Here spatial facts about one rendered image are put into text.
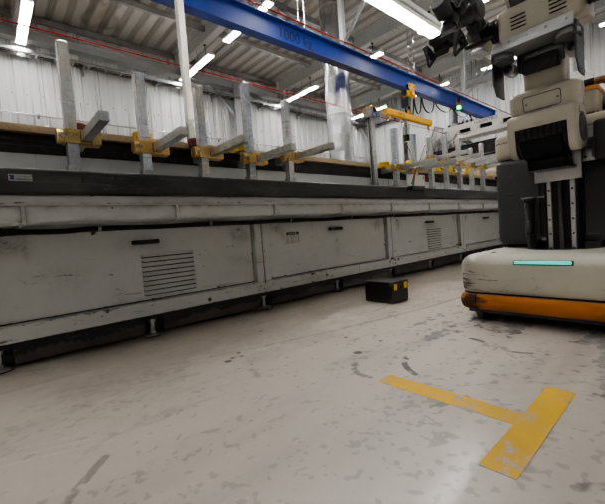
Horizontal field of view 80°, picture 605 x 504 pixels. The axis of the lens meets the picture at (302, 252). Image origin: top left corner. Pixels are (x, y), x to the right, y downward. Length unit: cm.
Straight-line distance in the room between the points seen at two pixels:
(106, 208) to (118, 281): 38
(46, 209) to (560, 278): 180
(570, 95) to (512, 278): 67
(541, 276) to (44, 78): 902
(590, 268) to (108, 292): 184
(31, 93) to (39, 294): 769
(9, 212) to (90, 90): 805
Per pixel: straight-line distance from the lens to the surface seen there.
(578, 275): 155
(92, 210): 154
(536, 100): 169
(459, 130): 601
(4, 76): 927
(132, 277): 180
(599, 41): 1219
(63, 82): 161
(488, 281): 164
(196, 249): 191
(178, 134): 139
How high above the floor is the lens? 42
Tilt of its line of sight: 3 degrees down
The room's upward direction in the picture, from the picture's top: 4 degrees counter-clockwise
